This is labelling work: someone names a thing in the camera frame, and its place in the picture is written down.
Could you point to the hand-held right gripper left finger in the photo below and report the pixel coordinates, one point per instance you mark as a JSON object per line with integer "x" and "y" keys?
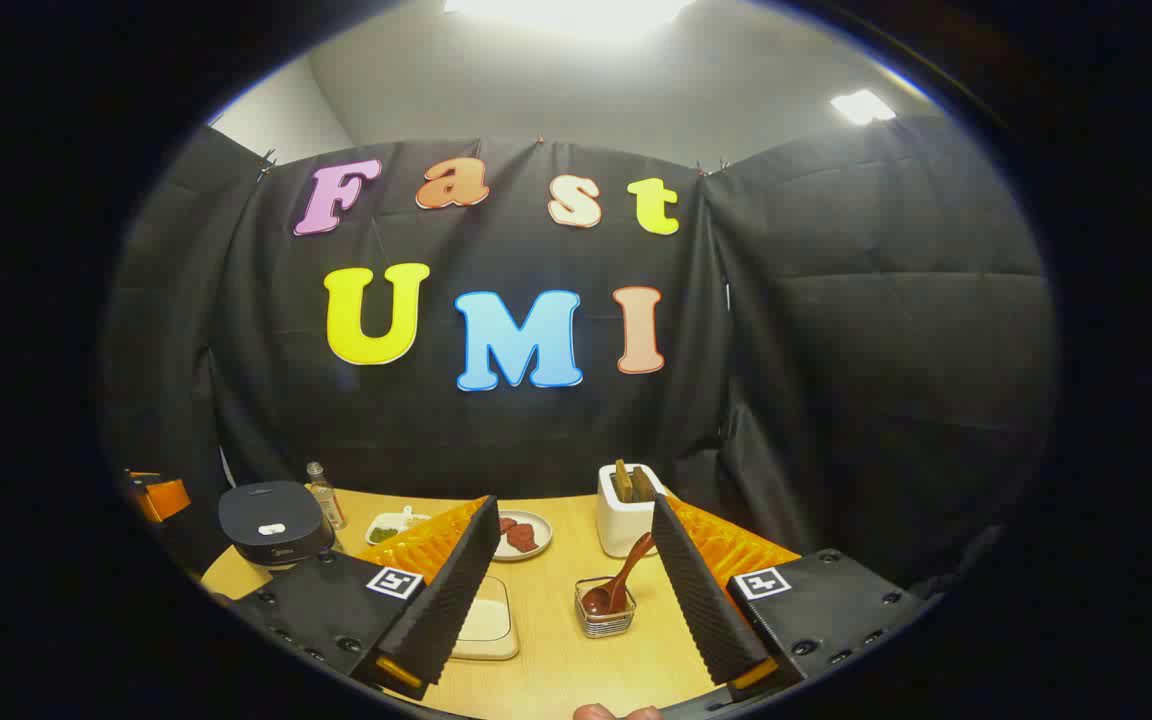
{"x": 456, "y": 600}

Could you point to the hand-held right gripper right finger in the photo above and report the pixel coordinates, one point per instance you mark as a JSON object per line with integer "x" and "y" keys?
{"x": 706, "y": 610}

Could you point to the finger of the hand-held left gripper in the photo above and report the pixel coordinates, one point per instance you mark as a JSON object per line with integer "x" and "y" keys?
{"x": 164, "y": 497}

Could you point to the rectangular tray of rice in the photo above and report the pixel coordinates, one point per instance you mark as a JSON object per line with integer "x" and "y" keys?
{"x": 491, "y": 625}

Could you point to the clear square chopstick holder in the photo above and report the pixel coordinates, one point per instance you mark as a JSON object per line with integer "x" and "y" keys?
{"x": 604, "y": 627}

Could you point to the dark grey rice cooker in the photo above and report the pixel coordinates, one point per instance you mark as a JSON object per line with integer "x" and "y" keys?
{"x": 271, "y": 510}

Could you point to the dark wooden spoon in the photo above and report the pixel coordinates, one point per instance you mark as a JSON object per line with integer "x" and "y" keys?
{"x": 596, "y": 600}

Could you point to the white divided dish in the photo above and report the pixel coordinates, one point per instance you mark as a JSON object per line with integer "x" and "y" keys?
{"x": 406, "y": 520}

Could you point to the green beans pile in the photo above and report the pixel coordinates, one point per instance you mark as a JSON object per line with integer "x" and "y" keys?
{"x": 383, "y": 535}

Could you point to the white round plate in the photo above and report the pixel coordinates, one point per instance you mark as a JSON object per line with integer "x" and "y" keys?
{"x": 541, "y": 525}

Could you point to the white toaster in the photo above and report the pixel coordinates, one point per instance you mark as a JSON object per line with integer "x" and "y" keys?
{"x": 621, "y": 530}

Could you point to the brown toast slice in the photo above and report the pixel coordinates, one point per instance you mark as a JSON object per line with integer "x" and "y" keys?
{"x": 623, "y": 482}
{"x": 643, "y": 485}

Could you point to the small clear bottle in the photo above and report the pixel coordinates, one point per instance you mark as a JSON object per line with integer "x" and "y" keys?
{"x": 328, "y": 505}

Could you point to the ceiling light panel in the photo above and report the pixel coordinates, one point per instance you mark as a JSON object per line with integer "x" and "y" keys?
{"x": 566, "y": 12}
{"x": 861, "y": 106}

